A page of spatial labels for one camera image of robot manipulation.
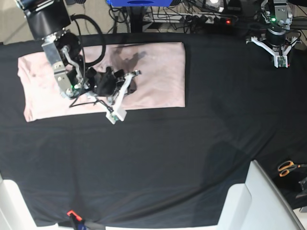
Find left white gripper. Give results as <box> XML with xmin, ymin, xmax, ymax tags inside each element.
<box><xmin>246</xmin><ymin>28</ymin><xmax>301</xmax><ymax>68</ymax></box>

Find blue plastic box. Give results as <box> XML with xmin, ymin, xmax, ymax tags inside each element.
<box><xmin>106</xmin><ymin>0</ymin><xmax>172</xmax><ymax>7</ymax></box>

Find pink T-shirt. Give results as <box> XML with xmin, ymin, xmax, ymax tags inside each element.
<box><xmin>18</xmin><ymin>43</ymin><xmax>186</xmax><ymax>122</ymax></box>

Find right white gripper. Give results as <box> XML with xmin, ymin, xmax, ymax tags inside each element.
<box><xmin>87</xmin><ymin>66</ymin><xmax>142</xmax><ymax>125</ymax></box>

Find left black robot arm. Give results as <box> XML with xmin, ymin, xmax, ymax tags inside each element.
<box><xmin>246</xmin><ymin>0</ymin><xmax>301</xmax><ymax>68</ymax></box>

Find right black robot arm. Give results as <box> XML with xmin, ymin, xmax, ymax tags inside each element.
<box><xmin>16</xmin><ymin>0</ymin><xmax>141</xmax><ymax>124</ymax></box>

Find white left chair armrest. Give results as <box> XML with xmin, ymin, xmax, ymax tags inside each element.
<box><xmin>0</xmin><ymin>178</ymin><xmax>59</xmax><ymax>230</ymax></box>

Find black table cloth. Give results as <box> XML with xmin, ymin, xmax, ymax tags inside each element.
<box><xmin>0</xmin><ymin>33</ymin><xmax>307</xmax><ymax>228</ymax></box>

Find orange handled scissors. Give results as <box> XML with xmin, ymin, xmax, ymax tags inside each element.
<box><xmin>277</xmin><ymin>161</ymin><xmax>307</xmax><ymax>177</ymax></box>

